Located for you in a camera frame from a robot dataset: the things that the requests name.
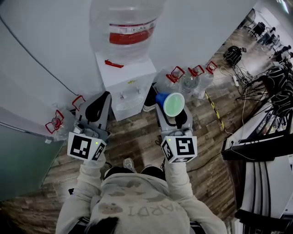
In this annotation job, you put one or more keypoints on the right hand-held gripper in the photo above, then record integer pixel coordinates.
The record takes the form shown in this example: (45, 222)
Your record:
(185, 147)

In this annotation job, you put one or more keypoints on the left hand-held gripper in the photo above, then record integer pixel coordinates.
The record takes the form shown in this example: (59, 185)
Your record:
(79, 146)

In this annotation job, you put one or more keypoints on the blue plastic cup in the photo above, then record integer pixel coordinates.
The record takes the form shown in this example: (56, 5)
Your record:
(161, 99)

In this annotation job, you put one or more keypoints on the white water dispenser tap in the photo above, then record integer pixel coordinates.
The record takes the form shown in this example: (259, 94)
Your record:
(123, 95)
(138, 89)

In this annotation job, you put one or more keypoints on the white water dispenser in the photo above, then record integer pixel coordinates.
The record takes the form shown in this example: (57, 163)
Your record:
(128, 75)

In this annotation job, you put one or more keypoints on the person's left forearm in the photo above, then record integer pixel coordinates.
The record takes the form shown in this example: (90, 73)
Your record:
(84, 182)

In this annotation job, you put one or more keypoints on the person's right forearm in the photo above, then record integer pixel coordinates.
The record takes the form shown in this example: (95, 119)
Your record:
(178, 182)

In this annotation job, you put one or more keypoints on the large clear water jug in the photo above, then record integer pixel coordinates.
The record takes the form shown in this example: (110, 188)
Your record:
(128, 22)

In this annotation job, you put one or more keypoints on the black shoe with white sole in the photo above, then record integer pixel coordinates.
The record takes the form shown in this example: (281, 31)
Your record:
(150, 99)

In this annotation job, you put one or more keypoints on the yellow black hazard tape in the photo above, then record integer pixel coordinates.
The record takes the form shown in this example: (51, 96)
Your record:
(215, 109)

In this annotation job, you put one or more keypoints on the red plastic seal strip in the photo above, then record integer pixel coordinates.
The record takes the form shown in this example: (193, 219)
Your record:
(113, 63)

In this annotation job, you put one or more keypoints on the person's right black shoe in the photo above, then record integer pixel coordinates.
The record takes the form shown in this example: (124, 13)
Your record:
(153, 171)

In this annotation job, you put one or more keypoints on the small clear plastic bottle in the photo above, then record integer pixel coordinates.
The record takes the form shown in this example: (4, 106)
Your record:
(128, 163)

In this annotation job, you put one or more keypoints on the white power strip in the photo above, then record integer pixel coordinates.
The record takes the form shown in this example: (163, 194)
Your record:
(235, 81)

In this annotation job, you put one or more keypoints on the teal glass partition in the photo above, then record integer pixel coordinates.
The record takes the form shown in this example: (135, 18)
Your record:
(25, 160)

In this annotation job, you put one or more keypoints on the person's beige hoodie torso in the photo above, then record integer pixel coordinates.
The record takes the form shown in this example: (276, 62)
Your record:
(137, 201)

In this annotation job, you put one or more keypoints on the black tripod stand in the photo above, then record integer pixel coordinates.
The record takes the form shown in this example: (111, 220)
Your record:
(279, 91)

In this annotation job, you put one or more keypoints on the white panel with black stripes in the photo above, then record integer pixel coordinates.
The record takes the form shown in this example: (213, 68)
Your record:
(277, 182)

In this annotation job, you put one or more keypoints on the black office chair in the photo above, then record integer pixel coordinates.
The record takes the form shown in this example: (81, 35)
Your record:
(258, 28)

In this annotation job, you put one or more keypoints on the white table with black frame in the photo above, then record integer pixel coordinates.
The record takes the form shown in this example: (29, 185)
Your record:
(251, 128)

